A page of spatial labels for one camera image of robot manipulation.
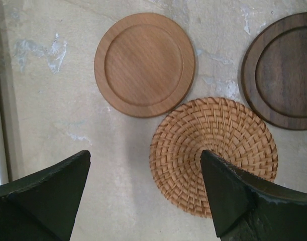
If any small whiteboard wooden frame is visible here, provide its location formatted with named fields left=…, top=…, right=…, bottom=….
left=0, top=1, right=21, bottom=185

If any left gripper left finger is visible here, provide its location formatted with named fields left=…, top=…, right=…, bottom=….
left=0, top=150, right=91, bottom=240

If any dark walnut round coaster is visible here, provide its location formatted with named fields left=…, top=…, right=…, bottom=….
left=240, top=12, right=307, bottom=131

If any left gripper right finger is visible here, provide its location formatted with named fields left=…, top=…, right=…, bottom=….
left=200, top=150, right=307, bottom=240

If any light wood round coaster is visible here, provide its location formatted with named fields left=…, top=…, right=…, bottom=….
left=94, top=13, right=195, bottom=118

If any woven rattan coaster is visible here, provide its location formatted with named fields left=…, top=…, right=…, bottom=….
left=149, top=97, right=278, bottom=218

